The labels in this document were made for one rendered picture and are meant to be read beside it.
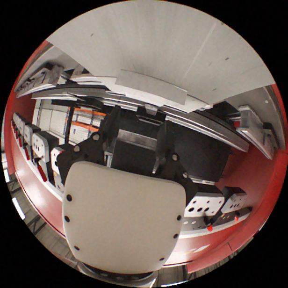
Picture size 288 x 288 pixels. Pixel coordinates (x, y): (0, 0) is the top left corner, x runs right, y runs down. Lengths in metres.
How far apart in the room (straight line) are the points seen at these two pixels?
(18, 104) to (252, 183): 3.00
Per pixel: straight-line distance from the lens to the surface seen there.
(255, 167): 0.91
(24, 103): 2.22
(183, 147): 0.79
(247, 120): 0.39
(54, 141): 0.42
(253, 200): 0.89
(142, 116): 0.42
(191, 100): 0.16
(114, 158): 0.24
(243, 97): 0.36
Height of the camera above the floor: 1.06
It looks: 8 degrees up
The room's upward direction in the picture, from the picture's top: 164 degrees counter-clockwise
